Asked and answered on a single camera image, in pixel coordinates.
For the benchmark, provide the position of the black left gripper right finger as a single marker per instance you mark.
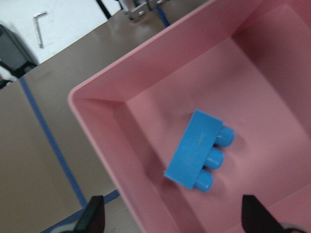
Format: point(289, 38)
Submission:
point(257, 219)

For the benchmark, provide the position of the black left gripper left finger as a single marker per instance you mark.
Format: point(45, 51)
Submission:
point(93, 217)

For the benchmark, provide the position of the blue toy block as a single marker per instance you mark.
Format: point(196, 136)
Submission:
point(198, 150)

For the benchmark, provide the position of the pink plastic box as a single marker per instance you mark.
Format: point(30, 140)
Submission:
point(246, 62)

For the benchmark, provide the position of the black power adapter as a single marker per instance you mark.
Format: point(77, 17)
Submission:
point(14, 56)

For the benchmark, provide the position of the silver allen key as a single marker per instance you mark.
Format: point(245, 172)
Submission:
point(37, 28)

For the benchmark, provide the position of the aluminium frame post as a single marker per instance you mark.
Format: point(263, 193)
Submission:
point(135, 9)

